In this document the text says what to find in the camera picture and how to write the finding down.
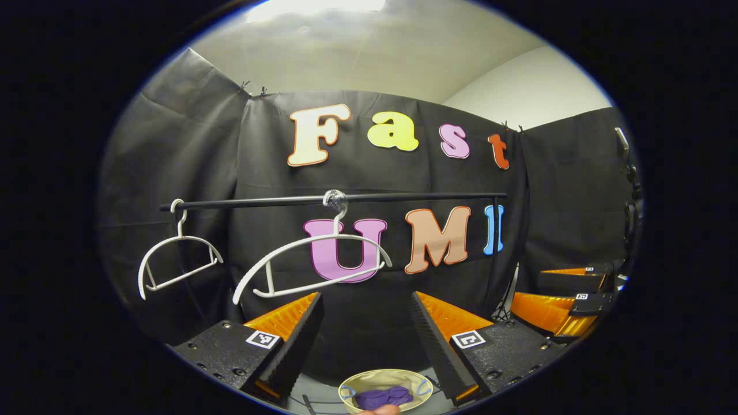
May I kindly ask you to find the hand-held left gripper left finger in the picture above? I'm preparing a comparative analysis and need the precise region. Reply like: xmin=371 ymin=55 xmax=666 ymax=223
xmin=167 ymin=292 xmax=325 ymax=404

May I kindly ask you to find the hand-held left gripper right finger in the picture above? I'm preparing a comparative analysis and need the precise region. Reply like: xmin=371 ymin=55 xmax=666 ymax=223
xmin=411 ymin=291 xmax=569 ymax=406

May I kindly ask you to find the purple ribbed shirt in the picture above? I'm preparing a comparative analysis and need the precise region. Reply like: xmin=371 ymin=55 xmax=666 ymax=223
xmin=353 ymin=386 xmax=414 ymax=411

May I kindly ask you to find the cream laundry hamper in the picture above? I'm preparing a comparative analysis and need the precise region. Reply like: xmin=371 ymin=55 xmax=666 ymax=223
xmin=338 ymin=369 xmax=434 ymax=414

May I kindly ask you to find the white plastic hanger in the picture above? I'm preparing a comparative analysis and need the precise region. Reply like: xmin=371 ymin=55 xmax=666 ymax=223
xmin=232 ymin=190 xmax=393 ymax=305
xmin=137 ymin=199 xmax=224 ymax=300

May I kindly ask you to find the black clothes rack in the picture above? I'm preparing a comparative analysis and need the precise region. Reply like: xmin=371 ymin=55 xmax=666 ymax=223
xmin=160 ymin=192 xmax=509 ymax=413

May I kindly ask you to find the ceiling light panel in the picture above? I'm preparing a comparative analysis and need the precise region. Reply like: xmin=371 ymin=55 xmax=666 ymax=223
xmin=247 ymin=0 xmax=386 ymax=24

